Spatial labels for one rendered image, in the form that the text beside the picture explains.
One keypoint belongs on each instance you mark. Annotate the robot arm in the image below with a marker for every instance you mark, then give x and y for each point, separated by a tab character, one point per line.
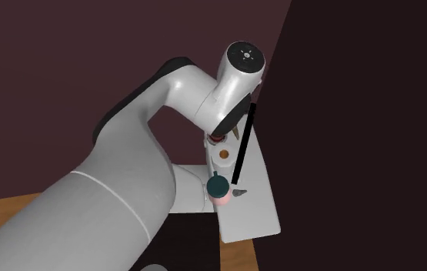
123	176

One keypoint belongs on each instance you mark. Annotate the red round object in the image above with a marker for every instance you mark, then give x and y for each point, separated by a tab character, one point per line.
215	139

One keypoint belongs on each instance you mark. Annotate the white roll with orange core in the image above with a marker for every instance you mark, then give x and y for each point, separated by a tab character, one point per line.
223	154

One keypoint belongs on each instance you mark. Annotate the brown pointed object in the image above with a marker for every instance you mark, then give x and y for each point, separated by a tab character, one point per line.
236	133

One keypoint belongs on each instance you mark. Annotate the long black bar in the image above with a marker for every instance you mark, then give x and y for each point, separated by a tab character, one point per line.
242	150

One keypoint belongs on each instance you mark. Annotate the small grey object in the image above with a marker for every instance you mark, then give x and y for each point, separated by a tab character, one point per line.
238	192

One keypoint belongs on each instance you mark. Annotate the pink round object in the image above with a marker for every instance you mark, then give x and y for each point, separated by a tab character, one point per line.
222	199

